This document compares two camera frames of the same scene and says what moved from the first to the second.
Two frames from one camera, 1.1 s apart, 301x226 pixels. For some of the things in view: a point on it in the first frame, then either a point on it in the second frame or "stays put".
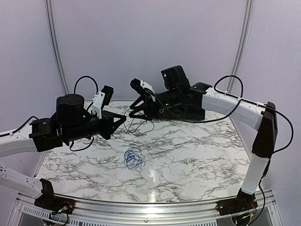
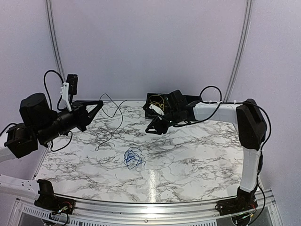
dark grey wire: x=124 y=124 to x=111 y=117
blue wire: x=131 y=159 stays put
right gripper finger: x=141 y=97 to x=155 y=124
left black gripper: x=109 y=126 to x=81 y=114
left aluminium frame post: x=49 y=5 stays put
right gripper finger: x=131 y=114 to x=162 y=131
